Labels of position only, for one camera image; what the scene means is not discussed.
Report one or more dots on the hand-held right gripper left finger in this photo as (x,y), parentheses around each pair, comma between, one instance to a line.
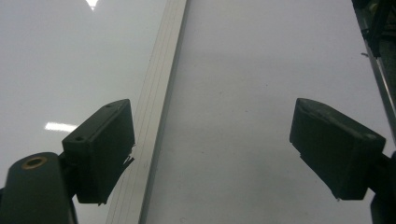
(102,149)

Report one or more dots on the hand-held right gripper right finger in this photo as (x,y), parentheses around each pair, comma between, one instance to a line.
(333,149)

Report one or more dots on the metal stand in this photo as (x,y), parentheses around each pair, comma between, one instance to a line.
(381,71)

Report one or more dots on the glossy white board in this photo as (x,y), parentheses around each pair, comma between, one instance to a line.
(68,62)

